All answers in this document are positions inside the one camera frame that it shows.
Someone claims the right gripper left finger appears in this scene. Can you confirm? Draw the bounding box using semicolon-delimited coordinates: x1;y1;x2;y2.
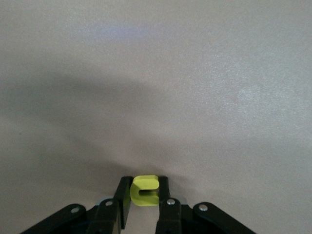
23;175;134;234

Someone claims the yellow foam lowercase u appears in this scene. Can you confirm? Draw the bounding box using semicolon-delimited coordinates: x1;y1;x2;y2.
130;175;160;207

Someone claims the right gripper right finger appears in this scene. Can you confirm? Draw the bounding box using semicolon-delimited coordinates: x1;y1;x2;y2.
155;175;255;234

